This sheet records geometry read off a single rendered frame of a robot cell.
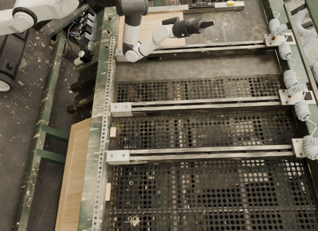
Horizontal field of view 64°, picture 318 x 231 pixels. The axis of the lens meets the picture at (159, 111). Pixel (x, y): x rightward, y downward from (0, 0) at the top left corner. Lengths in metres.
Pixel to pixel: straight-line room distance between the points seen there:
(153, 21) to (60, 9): 0.69
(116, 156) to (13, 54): 1.21
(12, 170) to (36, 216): 0.40
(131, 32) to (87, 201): 0.93
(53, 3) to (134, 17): 0.55
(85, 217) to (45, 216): 0.89
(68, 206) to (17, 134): 0.71
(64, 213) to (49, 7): 1.34
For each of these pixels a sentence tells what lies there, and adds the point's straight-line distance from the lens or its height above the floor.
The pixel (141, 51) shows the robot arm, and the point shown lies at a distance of 1.53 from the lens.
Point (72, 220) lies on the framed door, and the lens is 1.91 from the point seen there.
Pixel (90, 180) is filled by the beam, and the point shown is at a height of 0.84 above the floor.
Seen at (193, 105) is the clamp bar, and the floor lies 1.35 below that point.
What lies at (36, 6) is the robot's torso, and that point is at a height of 0.74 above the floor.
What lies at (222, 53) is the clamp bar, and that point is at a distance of 1.82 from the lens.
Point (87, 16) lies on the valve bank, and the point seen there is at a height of 0.76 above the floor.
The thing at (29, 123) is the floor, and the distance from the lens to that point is 2.32.
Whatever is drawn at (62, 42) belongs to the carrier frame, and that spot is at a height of 0.18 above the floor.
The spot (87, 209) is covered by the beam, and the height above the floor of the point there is 0.84.
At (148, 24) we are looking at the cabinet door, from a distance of 2.03.
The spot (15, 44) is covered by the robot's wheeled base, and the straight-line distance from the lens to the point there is 2.30.
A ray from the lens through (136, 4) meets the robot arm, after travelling 1.40.
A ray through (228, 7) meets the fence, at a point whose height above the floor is 1.60.
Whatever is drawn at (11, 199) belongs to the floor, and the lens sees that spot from 2.17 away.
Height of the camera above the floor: 1.95
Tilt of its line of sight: 31 degrees down
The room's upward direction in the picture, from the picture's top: 71 degrees clockwise
